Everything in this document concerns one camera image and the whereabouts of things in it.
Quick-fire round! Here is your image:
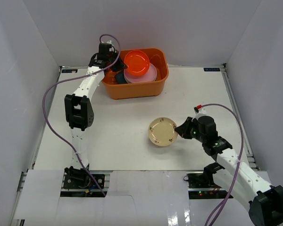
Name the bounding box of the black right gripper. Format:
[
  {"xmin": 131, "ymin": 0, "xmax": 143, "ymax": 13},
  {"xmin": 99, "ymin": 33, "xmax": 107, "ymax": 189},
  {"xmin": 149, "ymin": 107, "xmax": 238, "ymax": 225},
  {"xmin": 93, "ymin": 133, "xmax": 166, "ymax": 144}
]
[{"xmin": 175, "ymin": 117, "xmax": 206, "ymax": 144}]

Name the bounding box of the teal square plate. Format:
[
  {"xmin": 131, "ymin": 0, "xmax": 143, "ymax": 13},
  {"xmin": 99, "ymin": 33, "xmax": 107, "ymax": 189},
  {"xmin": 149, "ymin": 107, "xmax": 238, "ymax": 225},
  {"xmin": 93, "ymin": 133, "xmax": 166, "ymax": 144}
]
[{"xmin": 115, "ymin": 71, "xmax": 127, "ymax": 84}]

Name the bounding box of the orange round plate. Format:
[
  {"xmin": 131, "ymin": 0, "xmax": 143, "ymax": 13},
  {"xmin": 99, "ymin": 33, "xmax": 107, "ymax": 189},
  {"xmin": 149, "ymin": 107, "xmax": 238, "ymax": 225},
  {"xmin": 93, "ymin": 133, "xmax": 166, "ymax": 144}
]
[{"xmin": 124, "ymin": 50, "xmax": 150, "ymax": 77}]

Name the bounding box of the beige floral round plate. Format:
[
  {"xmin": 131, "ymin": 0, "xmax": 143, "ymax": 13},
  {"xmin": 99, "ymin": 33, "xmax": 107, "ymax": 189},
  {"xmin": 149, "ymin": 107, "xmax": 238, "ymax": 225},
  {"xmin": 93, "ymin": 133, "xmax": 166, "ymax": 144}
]
[{"xmin": 148, "ymin": 117, "xmax": 178, "ymax": 147}]

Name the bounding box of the pink round plate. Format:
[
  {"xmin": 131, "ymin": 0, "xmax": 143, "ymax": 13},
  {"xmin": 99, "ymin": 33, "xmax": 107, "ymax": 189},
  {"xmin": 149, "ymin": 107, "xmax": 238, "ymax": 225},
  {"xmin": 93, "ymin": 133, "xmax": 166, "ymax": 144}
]
[{"xmin": 124, "ymin": 64, "xmax": 157, "ymax": 83}]

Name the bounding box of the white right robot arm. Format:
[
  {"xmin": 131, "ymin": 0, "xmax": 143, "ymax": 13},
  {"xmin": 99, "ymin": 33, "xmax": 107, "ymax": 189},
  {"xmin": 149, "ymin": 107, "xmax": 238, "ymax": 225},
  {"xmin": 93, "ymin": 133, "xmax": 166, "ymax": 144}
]
[{"xmin": 175, "ymin": 115, "xmax": 283, "ymax": 226}]

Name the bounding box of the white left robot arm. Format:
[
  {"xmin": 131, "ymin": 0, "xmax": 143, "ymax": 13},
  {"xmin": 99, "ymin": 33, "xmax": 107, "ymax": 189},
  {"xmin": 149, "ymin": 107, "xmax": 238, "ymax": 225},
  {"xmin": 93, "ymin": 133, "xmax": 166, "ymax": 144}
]
[{"xmin": 64, "ymin": 41, "xmax": 118, "ymax": 188}]

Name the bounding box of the orange plastic bin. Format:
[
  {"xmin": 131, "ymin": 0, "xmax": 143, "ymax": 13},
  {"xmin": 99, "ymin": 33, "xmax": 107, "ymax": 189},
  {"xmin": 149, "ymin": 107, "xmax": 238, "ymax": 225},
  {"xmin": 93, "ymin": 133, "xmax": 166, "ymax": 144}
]
[{"xmin": 102, "ymin": 48, "xmax": 169, "ymax": 100}]

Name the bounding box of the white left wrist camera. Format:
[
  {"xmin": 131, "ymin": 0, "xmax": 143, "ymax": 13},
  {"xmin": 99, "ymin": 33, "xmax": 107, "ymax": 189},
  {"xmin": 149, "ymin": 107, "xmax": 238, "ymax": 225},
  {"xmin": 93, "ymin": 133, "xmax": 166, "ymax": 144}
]
[{"xmin": 101, "ymin": 40, "xmax": 115, "ymax": 51}]

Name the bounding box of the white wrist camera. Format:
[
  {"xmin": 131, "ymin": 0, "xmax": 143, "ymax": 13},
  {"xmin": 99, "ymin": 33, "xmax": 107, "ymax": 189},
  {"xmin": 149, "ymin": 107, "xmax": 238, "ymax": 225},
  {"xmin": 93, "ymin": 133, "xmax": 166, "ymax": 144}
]
[
  {"xmin": 101, "ymin": 40, "xmax": 115, "ymax": 51},
  {"xmin": 194, "ymin": 105, "xmax": 207, "ymax": 120}
]

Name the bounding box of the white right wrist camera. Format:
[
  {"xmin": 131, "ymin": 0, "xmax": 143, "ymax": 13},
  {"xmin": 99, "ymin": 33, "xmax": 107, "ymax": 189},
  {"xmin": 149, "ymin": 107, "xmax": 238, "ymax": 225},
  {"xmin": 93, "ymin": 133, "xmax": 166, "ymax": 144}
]
[{"xmin": 194, "ymin": 105, "xmax": 207, "ymax": 120}]

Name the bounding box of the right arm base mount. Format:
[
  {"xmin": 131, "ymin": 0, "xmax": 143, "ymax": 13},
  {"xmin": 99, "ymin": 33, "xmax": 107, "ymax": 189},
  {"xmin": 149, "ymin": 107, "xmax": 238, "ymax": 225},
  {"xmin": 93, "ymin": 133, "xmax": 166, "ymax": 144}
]
[{"xmin": 183, "ymin": 171, "xmax": 227, "ymax": 200}]

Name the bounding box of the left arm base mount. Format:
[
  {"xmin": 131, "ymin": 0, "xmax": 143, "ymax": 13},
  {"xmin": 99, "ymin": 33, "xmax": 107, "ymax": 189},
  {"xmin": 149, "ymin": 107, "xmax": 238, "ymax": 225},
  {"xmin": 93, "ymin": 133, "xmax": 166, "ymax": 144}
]
[{"xmin": 60, "ymin": 174, "xmax": 107, "ymax": 198}]

